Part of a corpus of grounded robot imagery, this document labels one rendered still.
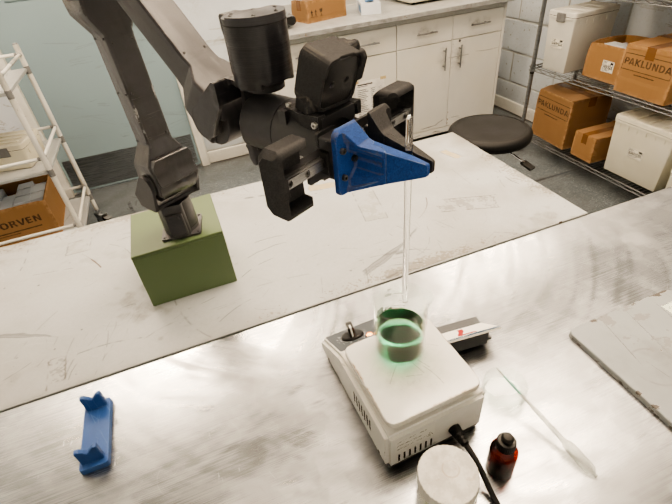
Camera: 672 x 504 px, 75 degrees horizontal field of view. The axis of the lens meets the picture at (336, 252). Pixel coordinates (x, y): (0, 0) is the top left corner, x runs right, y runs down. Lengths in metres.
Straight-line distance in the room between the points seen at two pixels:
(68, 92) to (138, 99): 2.70
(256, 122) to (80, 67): 2.91
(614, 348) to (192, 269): 0.65
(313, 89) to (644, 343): 0.57
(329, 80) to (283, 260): 0.51
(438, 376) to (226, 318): 0.38
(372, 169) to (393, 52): 2.73
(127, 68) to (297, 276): 0.41
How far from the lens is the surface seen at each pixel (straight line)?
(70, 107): 3.40
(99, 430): 0.69
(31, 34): 3.32
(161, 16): 0.56
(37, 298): 0.98
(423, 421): 0.52
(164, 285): 0.80
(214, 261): 0.79
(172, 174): 0.70
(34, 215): 2.64
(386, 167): 0.36
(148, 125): 0.69
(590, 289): 0.82
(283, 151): 0.33
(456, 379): 0.53
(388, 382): 0.52
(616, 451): 0.64
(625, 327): 0.76
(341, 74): 0.39
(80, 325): 0.87
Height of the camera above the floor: 1.41
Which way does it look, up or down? 37 degrees down
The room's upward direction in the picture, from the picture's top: 6 degrees counter-clockwise
